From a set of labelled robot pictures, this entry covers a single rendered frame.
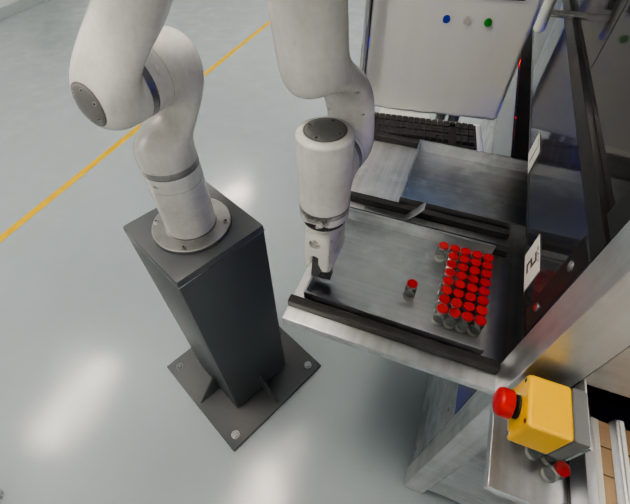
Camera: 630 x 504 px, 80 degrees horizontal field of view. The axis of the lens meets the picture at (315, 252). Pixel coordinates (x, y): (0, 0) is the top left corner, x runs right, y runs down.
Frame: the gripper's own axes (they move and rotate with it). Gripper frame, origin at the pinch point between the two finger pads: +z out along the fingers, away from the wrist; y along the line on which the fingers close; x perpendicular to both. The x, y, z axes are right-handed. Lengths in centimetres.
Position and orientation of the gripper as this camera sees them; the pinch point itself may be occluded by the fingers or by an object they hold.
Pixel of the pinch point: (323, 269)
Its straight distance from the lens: 75.9
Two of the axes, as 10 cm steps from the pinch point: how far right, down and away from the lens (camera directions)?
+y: 3.6, -7.1, 6.0
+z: 0.1, 6.5, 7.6
